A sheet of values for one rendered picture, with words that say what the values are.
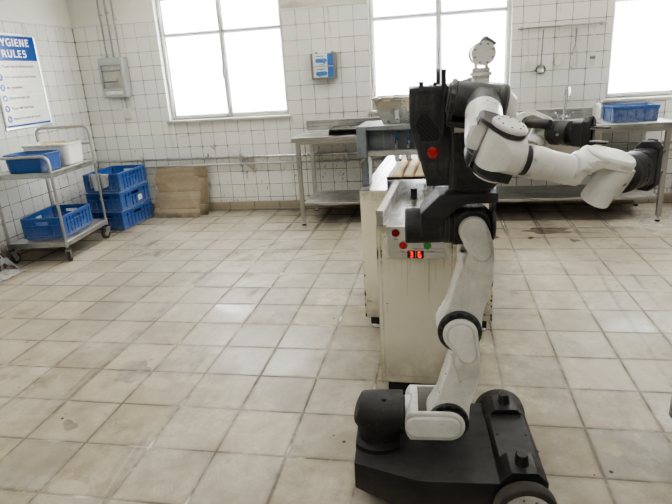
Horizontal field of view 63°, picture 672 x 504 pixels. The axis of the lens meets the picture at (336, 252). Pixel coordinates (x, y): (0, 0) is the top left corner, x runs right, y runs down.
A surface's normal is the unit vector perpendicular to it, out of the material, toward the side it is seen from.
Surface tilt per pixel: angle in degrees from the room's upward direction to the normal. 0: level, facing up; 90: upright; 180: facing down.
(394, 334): 90
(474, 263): 90
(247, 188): 90
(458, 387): 90
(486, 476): 0
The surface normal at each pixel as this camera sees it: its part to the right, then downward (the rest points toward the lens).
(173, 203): -0.21, -0.09
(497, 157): -0.66, 0.33
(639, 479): -0.06, -0.95
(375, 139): -0.22, 0.32
